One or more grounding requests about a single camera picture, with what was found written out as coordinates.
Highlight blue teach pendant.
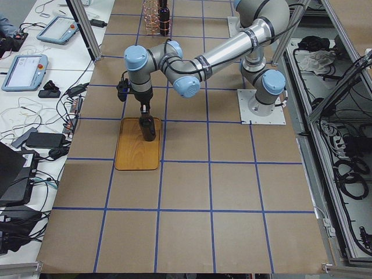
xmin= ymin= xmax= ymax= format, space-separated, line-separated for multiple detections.
xmin=1 ymin=54 xmax=48 ymax=92
xmin=37 ymin=16 xmax=78 ymax=45

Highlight dark wine bottle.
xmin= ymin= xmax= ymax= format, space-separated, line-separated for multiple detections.
xmin=158 ymin=0 xmax=170 ymax=37
xmin=139 ymin=113 xmax=156 ymax=141

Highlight black laptop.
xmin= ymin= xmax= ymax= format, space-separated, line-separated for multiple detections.
xmin=1 ymin=143 xmax=40 ymax=207

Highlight black power adapter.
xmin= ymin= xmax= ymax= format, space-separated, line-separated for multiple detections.
xmin=90 ymin=19 xmax=107 ymax=28

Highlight aluminium frame post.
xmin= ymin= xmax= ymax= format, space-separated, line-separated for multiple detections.
xmin=66 ymin=0 xmax=102 ymax=62

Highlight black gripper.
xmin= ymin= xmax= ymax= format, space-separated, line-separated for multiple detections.
xmin=134 ymin=88 xmax=153 ymax=114

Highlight copper wire wine basket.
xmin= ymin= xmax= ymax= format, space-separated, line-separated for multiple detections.
xmin=142 ymin=1 xmax=171 ymax=35

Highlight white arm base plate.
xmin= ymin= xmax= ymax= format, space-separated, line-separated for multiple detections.
xmin=227 ymin=16 xmax=242 ymax=38
xmin=237 ymin=89 xmax=286 ymax=125

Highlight white crumpled cloth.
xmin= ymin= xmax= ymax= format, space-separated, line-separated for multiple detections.
xmin=299 ymin=51 xmax=335 ymax=75

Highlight black power brick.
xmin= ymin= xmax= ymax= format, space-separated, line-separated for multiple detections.
xmin=26 ymin=132 xmax=66 ymax=149

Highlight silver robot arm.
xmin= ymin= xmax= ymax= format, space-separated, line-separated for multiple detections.
xmin=117 ymin=1 xmax=290 ymax=115

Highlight wooden tray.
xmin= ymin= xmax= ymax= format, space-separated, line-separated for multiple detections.
xmin=115 ymin=117 xmax=162 ymax=171

